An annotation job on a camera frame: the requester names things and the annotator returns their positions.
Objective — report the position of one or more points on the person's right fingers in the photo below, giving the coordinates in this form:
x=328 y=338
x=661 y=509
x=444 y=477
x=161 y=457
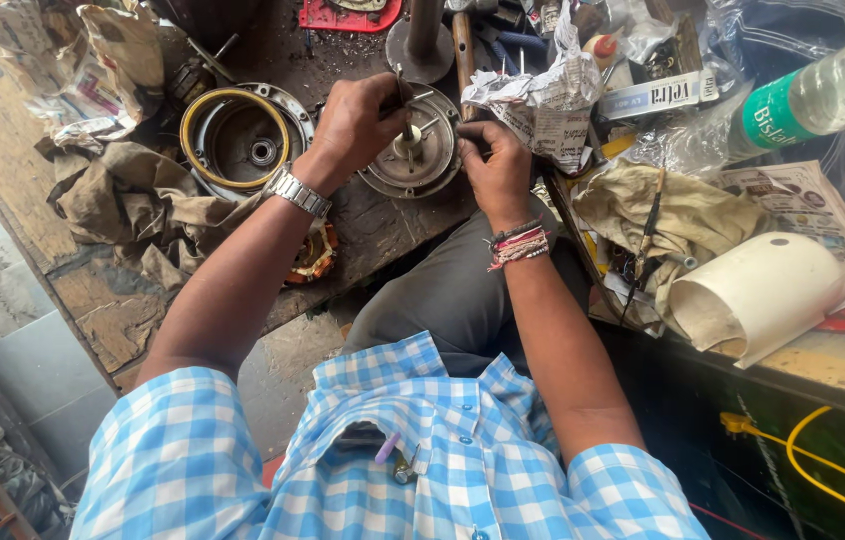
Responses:
x=476 y=136

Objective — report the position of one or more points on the metal stand with round base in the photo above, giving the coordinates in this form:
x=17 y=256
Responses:
x=420 y=49

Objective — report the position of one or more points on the thin metal screwdriver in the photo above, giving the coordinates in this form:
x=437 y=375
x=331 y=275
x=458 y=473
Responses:
x=407 y=124

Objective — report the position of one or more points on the blue white checked shirt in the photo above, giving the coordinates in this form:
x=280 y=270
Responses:
x=190 y=480

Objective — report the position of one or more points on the small dark motor armature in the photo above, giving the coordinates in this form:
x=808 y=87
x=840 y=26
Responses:
x=194 y=75

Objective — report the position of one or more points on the clear plastic water bottle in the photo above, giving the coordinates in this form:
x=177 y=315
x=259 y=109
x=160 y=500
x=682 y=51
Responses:
x=812 y=97

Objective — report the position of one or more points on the brown crumpled rag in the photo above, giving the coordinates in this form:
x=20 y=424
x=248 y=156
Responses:
x=130 y=206

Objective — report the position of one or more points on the person's right hand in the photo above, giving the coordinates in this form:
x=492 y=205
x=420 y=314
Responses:
x=497 y=172

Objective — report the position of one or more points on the white plastic pipe piece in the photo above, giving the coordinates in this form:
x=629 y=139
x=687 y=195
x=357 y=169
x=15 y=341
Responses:
x=764 y=296

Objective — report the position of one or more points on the copper motor winding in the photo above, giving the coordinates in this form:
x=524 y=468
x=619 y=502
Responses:
x=314 y=256

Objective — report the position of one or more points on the red plastic tray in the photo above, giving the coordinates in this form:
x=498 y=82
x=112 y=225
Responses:
x=347 y=16

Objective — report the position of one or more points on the purple pen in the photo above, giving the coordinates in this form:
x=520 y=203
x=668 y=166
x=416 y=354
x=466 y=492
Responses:
x=387 y=448

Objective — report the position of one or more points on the crumpled newspaper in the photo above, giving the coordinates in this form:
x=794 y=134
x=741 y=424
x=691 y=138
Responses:
x=546 y=105

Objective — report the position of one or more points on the crumpled brown paper wrapping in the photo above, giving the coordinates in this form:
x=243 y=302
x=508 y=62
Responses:
x=115 y=52

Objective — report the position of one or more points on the beige dirty cloth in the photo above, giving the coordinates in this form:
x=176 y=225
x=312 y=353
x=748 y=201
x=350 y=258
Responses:
x=700 y=217

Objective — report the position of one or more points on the round metal motor cover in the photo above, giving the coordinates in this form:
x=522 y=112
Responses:
x=422 y=169

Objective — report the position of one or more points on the silver metal wristwatch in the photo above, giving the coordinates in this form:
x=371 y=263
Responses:
x=296 y=192

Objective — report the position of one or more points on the stack of printed newspapers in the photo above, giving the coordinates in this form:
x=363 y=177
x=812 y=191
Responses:
x=805 y=196

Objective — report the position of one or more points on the person's left fingers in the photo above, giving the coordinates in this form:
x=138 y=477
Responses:
x=386 y=91

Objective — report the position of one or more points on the person's left hand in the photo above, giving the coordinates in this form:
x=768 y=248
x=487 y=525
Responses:
x=351 y=124

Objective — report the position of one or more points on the grey trousers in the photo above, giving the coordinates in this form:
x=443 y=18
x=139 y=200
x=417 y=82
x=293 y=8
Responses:
x=452 y=300

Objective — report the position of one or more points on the long white cardboard box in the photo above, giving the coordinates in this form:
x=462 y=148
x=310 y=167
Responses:
x=655 y=94

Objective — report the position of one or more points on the small bottle with red cap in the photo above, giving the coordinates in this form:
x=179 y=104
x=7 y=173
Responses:
x=602 y=49

